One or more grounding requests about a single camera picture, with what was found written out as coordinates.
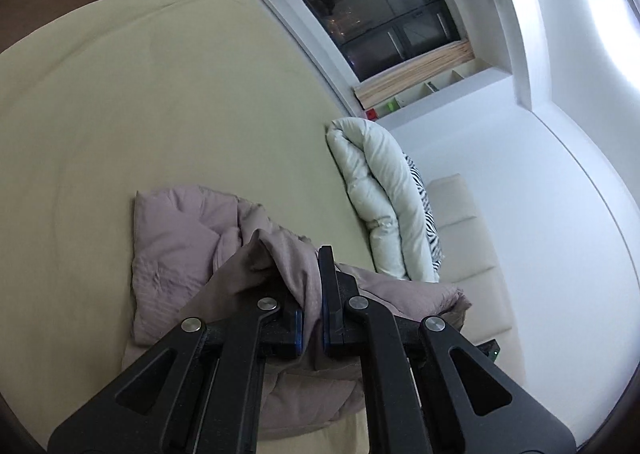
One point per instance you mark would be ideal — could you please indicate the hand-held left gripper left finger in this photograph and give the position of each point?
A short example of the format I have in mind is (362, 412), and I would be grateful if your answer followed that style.
(298, 331)

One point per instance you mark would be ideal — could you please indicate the white folded duvet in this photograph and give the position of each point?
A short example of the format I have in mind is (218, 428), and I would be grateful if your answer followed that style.
(375, 184)

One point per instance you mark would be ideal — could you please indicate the cream padded headboard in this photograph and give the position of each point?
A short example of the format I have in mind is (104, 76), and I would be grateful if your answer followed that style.
(475, 259)

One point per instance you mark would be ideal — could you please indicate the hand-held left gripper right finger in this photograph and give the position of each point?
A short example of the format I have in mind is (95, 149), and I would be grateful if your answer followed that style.
(326, 324)

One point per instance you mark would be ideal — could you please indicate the zebra striped pillow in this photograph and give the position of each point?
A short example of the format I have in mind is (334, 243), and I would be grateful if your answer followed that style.
(427, 214)

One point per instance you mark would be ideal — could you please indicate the mauve hooded padded coat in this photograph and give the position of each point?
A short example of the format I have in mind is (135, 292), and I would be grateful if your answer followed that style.
(180, 244)

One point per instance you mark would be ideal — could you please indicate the white shelf with green items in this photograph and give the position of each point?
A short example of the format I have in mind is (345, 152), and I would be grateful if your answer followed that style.
(440, 84)

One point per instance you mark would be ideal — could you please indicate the beige curtain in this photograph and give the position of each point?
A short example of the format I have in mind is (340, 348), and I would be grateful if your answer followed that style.
(415, 71)

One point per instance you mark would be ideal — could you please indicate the bed with beige sheet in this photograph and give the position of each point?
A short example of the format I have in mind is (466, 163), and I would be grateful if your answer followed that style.
(150, 94)

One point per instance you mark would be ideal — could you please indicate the black device with green light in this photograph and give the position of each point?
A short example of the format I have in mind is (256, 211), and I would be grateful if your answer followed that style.
(490, 349)

